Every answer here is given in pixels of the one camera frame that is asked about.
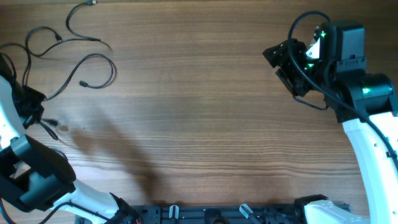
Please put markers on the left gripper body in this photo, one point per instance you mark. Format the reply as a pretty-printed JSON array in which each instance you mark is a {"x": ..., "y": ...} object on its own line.
[{"x": 27, "y": 101}]

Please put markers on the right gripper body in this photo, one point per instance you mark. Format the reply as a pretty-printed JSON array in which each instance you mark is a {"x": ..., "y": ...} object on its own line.
[{"x": 298, "y": 83}]

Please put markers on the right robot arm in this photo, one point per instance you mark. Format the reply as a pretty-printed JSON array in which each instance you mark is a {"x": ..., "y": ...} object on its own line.
[{"x": 365, "y": 104}]

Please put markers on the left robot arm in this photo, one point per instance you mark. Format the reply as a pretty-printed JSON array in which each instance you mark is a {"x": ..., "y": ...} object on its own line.
[{"x": 36, "y": 177}]

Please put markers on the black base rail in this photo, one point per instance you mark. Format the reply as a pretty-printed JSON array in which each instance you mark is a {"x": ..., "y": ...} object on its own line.
[{"x": 271, "y": 213}]

